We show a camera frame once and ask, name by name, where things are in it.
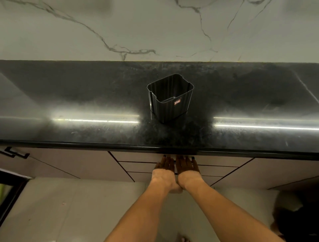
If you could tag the beige cabinet drawer front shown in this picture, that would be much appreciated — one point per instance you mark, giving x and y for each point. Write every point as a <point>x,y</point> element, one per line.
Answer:
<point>139,167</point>
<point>140,176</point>
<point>139,156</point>

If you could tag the black ribbed plastic container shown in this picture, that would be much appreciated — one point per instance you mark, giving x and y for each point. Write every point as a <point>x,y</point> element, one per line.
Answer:
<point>174,112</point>

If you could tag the person's right fingers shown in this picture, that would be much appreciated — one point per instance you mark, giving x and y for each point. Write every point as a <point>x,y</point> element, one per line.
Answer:
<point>186,164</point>

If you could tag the beige plain cabinet door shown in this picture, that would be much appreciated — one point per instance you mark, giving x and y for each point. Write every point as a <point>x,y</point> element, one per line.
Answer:
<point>269,174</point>

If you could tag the person's foot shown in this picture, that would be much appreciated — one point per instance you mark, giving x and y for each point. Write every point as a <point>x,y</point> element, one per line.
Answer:
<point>183,238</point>

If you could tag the person's left fingers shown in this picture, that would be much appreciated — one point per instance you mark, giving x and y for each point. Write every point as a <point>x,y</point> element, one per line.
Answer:
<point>165,164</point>

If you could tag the black framed glass panel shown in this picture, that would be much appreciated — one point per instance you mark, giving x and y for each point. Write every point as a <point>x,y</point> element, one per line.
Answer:
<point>10,192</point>

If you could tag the dark black bundle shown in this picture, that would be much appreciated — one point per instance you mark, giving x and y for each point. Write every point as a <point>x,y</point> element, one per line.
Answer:
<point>299,222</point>

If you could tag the person's left forearm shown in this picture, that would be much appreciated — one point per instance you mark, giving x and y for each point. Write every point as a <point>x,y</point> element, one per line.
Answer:
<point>139,217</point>

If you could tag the person's right hand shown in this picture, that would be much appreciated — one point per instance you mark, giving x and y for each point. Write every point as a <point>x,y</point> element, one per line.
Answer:
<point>188,175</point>

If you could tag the person's left hand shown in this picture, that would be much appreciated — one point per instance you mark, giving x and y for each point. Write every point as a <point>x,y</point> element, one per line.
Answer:
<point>163,175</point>

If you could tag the person's right forearm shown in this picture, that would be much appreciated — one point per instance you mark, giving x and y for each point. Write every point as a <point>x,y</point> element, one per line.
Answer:
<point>224,214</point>

